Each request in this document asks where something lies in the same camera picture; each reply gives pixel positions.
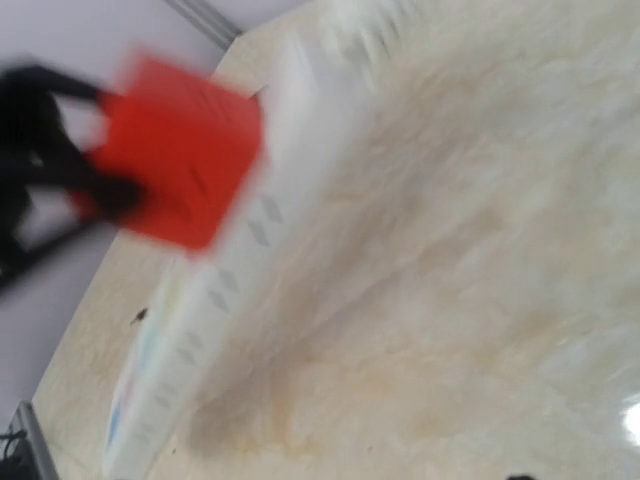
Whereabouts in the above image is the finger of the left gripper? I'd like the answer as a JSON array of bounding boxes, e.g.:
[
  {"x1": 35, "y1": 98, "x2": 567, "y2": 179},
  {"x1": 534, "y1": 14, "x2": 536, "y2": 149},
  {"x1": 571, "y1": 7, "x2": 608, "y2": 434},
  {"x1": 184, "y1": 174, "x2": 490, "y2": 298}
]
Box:
[{"x1": 1, "y1": 64, "x2": 143, "y2": 290}]

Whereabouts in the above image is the red cube socket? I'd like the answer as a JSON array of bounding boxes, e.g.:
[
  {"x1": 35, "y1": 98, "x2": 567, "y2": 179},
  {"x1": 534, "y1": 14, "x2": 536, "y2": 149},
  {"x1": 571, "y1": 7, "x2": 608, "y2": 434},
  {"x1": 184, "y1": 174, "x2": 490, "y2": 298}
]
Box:
[{"x1": 89, "y1": 55, "x2": 263, "y2": 251}]

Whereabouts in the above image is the white power strip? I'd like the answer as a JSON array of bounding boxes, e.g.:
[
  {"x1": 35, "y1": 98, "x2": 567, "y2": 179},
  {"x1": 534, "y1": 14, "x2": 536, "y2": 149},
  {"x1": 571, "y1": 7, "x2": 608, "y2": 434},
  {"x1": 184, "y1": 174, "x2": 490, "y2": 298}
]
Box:
[{"x1": 102, "y1": 1, "x2": 420, "y2": 479}]

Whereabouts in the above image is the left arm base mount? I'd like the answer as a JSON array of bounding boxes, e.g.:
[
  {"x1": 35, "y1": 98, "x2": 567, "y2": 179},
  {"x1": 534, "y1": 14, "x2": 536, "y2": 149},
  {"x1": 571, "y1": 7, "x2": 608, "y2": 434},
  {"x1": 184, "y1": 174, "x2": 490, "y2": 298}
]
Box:
[{"x1": 1, "y1": 401, "x2": 60, "y2": 480}]

